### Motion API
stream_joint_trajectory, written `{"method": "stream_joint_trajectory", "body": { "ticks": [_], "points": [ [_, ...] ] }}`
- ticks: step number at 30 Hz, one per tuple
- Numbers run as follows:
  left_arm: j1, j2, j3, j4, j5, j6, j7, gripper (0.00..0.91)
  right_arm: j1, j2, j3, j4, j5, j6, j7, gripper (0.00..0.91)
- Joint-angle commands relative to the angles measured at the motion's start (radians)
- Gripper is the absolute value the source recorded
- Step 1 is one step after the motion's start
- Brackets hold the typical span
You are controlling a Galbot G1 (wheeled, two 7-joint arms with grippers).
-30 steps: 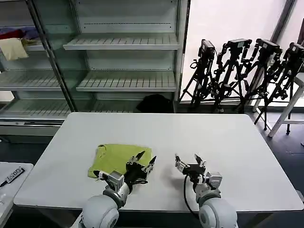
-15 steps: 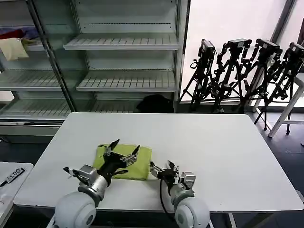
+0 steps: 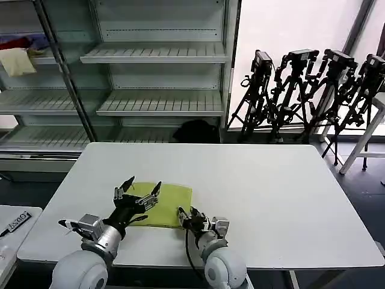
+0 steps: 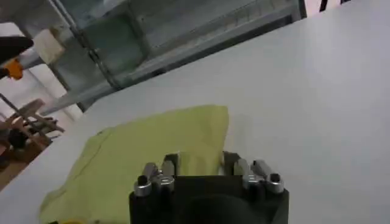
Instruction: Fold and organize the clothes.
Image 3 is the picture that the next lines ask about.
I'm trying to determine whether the black label plate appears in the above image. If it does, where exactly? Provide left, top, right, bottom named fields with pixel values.
left=0, top=211, right=32, bottom=237

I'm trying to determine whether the small white side table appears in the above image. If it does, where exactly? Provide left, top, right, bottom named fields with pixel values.
left=0, top=204, right=43, bottom=289

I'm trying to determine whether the yellow-green shirt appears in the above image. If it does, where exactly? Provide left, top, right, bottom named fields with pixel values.
left=126, top=181, right=193, bottom=229

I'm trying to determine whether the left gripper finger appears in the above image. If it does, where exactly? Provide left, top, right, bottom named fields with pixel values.
left=113, top=176, right=136, bottom=201
left=137, top=181, right=162, bottom=211

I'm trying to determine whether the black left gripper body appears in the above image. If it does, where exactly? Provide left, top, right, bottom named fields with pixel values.
left=103, top=193, right=150, bottom=234

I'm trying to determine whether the white stool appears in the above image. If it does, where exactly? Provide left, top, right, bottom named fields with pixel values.
left=323, top=92, right=385, bottom=175

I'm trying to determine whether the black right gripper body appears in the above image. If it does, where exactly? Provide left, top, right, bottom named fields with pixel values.
left=183, top=212, right=211, bottom=235

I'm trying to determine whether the black camera tripod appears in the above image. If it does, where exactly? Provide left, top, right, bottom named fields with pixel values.
left=339, top=53, right=385, bottom=171
left=227, top=49, right=279, bottom=144
left=309, top=48, right=359, bottom=167
left=269, top=48, right=320, bottom=144

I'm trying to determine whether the white empty shelf unit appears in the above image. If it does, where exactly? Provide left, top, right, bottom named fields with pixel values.
left=38, top=0, right=242, bottom=145

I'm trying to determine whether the metal rack with cloths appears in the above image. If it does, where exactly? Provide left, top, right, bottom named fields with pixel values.
left=0, top=0, right=97, bottom=174

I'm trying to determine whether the black bag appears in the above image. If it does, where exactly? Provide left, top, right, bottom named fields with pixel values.
left=173, top=119, right=221, bottom=144

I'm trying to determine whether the black robot wrist cable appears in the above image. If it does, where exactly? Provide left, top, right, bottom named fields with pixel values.
left=183, top=228, right=209, bottom=281

